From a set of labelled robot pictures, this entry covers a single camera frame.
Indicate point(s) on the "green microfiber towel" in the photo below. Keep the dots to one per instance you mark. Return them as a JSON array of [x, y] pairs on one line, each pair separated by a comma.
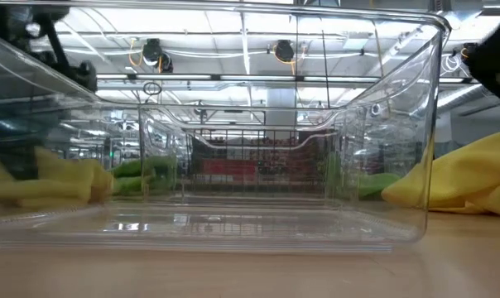
[[130, 169], [378, 182]]

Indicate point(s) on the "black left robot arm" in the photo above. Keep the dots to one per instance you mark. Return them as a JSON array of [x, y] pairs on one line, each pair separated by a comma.
[[86, 76]]

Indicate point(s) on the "black overhead camera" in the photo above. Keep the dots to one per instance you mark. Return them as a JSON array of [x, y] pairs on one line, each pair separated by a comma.
[[284, 50], [152, 51]]

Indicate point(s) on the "yellow microfiber towel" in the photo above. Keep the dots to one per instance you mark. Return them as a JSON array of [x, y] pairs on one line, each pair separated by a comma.
[[473, 174], [47, 182]]

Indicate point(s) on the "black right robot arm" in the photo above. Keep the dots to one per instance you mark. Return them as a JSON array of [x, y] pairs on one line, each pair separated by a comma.
[[494, 62]]

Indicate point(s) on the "black aluminium rig frame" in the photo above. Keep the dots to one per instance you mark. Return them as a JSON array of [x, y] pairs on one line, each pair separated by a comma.
[[298, 78]]

